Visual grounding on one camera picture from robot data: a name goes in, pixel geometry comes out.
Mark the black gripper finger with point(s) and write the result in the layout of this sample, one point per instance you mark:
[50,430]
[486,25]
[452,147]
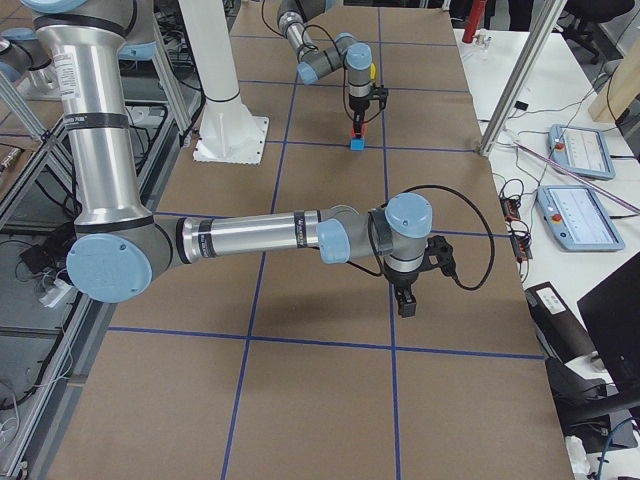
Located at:
[406,302]
[359,119]

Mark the orange black electronics board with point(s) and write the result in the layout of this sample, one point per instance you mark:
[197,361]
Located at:
[518,229]

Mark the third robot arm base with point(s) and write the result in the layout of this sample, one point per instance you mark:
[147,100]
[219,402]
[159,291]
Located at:
[22,54]

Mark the teach pendant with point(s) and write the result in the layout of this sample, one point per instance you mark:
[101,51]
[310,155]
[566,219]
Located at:
[583,151]
[577,220]

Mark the near teach pendant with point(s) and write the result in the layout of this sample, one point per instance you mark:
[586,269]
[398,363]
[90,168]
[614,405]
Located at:
[577,220]

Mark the red block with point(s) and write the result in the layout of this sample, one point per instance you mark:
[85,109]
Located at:
[358,132]

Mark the aluminium frame post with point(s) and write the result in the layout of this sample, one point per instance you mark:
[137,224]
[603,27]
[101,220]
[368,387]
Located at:
[532,48]

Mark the black label printer box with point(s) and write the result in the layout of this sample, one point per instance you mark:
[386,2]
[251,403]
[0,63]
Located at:
[557,327]

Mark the black monitor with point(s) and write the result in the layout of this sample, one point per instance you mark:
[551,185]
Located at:
[610,312]

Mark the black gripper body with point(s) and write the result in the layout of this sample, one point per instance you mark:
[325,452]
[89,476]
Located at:
[403,280]
[357,106]

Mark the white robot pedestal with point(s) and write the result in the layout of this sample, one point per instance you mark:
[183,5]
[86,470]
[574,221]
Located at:
[228,132]

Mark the far teach pendant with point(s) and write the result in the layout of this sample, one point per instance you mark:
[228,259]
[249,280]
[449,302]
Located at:
[583,151]

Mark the white power strip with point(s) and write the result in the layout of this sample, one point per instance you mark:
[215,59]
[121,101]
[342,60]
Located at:
[55,293]

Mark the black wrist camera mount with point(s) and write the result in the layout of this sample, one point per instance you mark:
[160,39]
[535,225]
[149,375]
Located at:
[438,254]

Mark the red cylinder bottle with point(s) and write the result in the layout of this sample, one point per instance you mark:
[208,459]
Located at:
[473,21]

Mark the blue block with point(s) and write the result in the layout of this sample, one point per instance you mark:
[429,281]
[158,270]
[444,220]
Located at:
[357,144]

